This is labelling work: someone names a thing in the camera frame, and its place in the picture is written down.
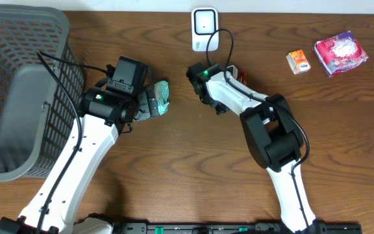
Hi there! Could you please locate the small orange tissue pack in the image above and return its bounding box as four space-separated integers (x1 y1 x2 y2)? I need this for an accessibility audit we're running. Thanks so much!
286 49 311 75

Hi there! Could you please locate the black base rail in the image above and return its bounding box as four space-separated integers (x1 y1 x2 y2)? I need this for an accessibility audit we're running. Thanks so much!
73 213 363 234

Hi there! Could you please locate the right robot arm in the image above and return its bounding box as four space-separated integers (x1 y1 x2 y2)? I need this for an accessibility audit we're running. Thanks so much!
186 62 316 233

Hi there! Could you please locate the orange snack bar wrapper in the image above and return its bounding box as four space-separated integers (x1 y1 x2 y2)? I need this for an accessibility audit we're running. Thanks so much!
237 70 249 86

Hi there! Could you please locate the purple white snack package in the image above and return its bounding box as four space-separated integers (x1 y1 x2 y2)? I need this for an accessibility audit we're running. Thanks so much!
313 31 369 77

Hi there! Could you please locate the grey plastic shopping basket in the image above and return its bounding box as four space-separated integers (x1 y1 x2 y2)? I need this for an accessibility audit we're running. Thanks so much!
0 5 84 182

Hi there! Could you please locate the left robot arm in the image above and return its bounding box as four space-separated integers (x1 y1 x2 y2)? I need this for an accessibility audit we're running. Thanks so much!
0 87 158 234

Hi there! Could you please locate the white barcode scanner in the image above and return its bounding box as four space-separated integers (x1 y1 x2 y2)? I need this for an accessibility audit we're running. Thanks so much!
191 7 219 52

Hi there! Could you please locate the teal snack packet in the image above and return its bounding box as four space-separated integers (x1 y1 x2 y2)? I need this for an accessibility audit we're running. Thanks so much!
154 81 169 115

